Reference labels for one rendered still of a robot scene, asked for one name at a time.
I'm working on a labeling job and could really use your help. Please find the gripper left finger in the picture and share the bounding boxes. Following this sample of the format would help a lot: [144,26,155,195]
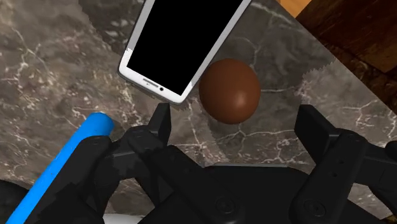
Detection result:
[26,103,246,224]

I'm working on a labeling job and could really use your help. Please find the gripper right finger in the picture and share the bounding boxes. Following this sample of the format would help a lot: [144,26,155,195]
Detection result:
[289,104,397,224]

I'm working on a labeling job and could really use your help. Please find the blue cylindrical stick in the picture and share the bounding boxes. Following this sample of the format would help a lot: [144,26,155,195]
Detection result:
[5,112,116,224]

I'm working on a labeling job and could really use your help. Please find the brown egg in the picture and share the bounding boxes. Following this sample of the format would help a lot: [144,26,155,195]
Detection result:
[198,58,261,125]

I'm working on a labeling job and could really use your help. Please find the white smartphone with black screen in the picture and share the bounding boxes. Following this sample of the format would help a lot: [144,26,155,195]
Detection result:
[117,0,253,105]

